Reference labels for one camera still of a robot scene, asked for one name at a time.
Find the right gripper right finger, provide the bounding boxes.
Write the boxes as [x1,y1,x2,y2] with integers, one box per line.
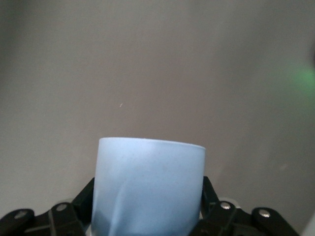
[191,176,302,236]

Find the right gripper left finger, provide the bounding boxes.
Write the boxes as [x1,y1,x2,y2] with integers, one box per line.
[0,177,95,236]

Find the light blue cup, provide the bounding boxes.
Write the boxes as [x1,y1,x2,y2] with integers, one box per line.
[91,137,207,236]

